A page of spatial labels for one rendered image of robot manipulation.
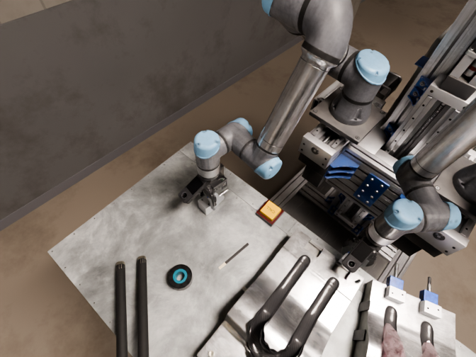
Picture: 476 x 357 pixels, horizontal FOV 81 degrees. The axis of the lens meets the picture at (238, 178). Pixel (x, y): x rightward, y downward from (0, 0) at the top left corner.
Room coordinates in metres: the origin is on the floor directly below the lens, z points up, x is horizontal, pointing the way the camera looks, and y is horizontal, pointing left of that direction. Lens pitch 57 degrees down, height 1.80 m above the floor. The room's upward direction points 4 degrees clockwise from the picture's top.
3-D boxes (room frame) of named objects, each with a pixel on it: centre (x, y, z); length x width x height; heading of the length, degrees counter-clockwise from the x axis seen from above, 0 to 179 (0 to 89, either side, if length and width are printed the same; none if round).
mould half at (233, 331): (0.13, -0.18, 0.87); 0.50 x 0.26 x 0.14; 143
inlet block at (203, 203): (0.54, 0.08, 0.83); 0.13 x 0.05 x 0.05; 134
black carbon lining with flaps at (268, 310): (0.14, -0.19, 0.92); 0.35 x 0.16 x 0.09; 143
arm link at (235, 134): (0.58, 0.01, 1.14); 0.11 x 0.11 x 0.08; 46
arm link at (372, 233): (0.34, -0.42, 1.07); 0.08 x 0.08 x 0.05
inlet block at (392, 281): (0.26, -0.55, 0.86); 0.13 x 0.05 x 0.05; 160
